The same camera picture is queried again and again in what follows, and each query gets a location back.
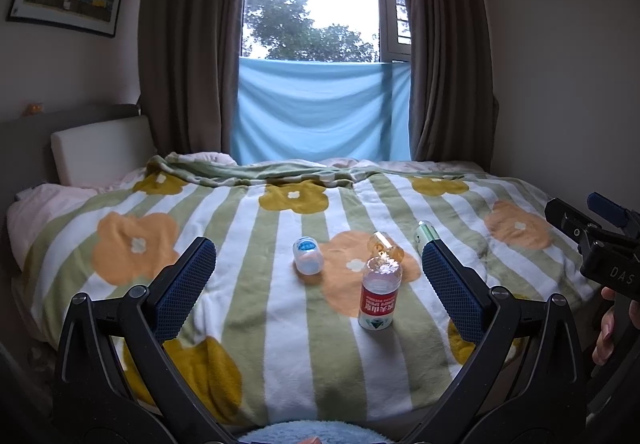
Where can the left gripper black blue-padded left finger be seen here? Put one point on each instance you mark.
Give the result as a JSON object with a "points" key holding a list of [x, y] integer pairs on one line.
{"points": [[114, 382]]}

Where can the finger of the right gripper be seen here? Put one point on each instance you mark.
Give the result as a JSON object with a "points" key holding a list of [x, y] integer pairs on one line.
{"points": [[571, 222], [624, 219]]}

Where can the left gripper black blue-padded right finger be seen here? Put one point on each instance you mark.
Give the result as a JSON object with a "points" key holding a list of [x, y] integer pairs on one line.
{"points": [[522, 382]]}

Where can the red-labelled clear plastic cup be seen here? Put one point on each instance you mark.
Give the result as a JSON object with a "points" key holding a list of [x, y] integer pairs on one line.
{"points": [[380, 282]]}

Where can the green-labelled clear plastic cup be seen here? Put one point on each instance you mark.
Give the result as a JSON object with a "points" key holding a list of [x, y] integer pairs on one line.
{"points": [[424, 234]]}

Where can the amber transparent plastic cup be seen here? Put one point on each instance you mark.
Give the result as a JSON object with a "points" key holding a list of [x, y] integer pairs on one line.
{"points": [[382, 245]]}

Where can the person's right hand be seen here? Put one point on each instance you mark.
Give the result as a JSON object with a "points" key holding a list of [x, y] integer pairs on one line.
{"points": [[605, 344]]}

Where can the brown right curtain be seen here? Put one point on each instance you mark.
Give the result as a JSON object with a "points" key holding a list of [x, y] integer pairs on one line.
{"points": [[453, 110]]}

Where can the brown curtain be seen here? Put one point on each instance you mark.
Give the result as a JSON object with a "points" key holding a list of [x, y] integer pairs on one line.
{"points": [[453, 110], [188, 58]]}

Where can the pink pillow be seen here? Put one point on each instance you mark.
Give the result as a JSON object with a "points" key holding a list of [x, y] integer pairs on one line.
{"points": [[36, 207]]}

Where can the light blue fluffy garment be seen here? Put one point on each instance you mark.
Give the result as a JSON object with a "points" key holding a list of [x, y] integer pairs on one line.
{"points": [[312, 431]]}

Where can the striped floral fleece blanket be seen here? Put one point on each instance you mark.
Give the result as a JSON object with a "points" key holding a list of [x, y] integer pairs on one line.
{"points": [[266, 344]]}

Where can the white headboard cushion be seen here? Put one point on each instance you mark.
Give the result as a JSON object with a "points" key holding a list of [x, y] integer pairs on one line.
{"points": [[100, 154]]}

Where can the light blue hanging cloth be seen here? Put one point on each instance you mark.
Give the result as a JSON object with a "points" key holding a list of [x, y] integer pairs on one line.
{"points": [[321, 110]]}

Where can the brown left curtain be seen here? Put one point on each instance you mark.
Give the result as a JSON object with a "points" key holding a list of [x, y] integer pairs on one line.
{"points": [[188, 58]]}

